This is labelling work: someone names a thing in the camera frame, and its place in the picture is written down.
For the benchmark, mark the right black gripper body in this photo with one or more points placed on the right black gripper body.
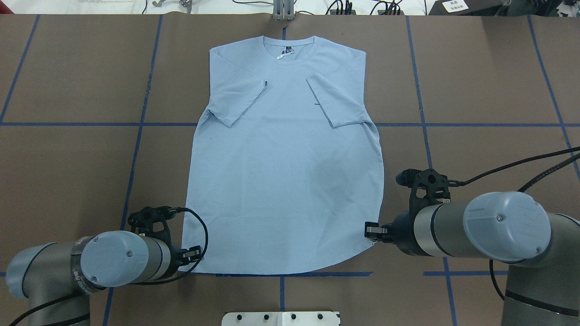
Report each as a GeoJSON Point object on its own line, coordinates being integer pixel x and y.
{"type": "Point", "coordinates": [402, 233]}

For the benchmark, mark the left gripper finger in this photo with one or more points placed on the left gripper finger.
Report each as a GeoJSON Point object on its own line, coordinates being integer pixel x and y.
{"type": "Point", "coordinates": [191, 255]}

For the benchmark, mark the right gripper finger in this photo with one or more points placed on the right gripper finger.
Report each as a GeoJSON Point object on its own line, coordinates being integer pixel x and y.
{"type": "Point", "coordinates": [378, 233]}

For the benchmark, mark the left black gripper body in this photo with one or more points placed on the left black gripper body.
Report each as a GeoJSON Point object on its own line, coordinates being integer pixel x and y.
{"type": "Point", "coordinates": [175, 264]}

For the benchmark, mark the light blue t-shirt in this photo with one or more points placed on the light blue t-shirt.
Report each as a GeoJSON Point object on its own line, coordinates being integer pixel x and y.
{"type": "Point", "coordinates": [286, 164]}

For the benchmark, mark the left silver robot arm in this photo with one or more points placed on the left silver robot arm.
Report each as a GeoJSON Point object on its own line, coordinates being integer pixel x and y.
{"type": "Point", "coordinates": [57, 279]}

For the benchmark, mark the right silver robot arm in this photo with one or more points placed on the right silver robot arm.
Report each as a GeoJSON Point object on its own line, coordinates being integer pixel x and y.
{"type": "Point", "coordinates": [541, 249]}

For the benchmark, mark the black box with label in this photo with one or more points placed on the black box with label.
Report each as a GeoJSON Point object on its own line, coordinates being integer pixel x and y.
{"type": "Point", "coordinates": [467, 7]}

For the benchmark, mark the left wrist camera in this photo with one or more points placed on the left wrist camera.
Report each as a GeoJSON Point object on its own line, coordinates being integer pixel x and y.
{"type": "Point", "coordinates": [152, 222]}

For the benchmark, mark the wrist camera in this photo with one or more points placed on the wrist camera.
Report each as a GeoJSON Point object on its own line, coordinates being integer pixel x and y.
{"type": "Point", "coordinates": [152, 222]}
{"type": "Point", "coordinates": [428, 188]}

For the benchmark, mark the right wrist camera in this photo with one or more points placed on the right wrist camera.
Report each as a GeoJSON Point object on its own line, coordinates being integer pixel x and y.
{"type": "Point", "coordinates": [428, 188]}

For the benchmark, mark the aluminium frame post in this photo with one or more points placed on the aluminium frame post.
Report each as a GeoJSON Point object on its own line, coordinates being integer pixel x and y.
{"type": "Point", "coordinates": [283, 10]}

